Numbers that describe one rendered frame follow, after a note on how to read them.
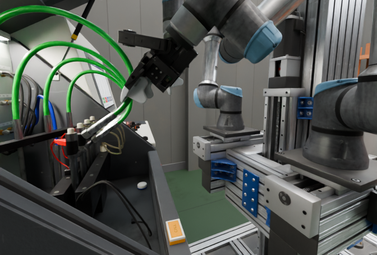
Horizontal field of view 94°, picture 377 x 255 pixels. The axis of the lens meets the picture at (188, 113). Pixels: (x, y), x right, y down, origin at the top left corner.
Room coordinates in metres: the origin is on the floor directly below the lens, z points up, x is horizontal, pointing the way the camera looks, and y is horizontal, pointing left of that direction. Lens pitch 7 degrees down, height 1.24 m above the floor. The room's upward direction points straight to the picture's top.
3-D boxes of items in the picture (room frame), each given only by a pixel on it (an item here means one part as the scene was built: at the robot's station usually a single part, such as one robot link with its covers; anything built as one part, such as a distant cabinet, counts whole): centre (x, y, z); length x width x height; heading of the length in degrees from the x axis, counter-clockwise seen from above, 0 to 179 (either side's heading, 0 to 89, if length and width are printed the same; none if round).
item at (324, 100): (0.49, -0.43, 1.20); 0.13 x 0.12 x 0.14; 179
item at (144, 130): (1.18, 0.38, 0.96); 0.70 x 0.22 x 0.03; 16
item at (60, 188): (0.58, 0.35, 0.91); 0.34 x 0.10 x 0.15; 16
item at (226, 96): (0.96, -0.23, 1.20); 0.13 x 0.12 x 0.14; 64
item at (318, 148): (0.50, -0.43, 1.09); 0.15 x 0.15 x 0.10
